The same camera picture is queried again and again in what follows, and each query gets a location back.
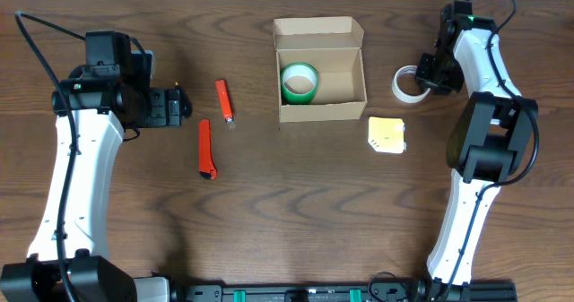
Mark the open cardboard box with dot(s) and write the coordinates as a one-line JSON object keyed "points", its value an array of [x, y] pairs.
{"points": [[332, 45]]}

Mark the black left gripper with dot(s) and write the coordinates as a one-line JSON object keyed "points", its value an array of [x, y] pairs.
{"points": [[175, 107]]}

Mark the orange utility knife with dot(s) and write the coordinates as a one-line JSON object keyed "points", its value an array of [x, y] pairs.
{"points": [[206, 166]]}

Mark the yellow sticky note pad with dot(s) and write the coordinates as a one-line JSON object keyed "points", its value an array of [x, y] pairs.
{"points": [[386, 135]]}

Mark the green tape roll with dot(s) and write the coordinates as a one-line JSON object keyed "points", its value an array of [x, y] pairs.
{"points": [[299, 83]]}

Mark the orange stapler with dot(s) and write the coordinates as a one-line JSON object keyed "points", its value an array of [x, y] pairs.
{"points": [[224, 98]]}

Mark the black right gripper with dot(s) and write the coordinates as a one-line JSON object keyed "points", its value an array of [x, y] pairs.
{"points": [[427, 72]]}

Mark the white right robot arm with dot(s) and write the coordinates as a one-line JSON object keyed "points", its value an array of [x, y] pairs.
{"points": [[488, 141]]}

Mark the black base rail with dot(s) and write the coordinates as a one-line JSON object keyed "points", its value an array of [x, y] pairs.
{"points": [[386, 290]]}

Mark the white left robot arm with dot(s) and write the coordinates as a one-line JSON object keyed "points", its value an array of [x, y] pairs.
{"points": [[68, 260]]}

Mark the white masking tape roll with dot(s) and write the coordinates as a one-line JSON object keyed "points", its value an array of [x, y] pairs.
{"points": [[404, 87]]}

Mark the black correction tape dispenser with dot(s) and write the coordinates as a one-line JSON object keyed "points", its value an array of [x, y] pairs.
{"points": [[185, 104]]}

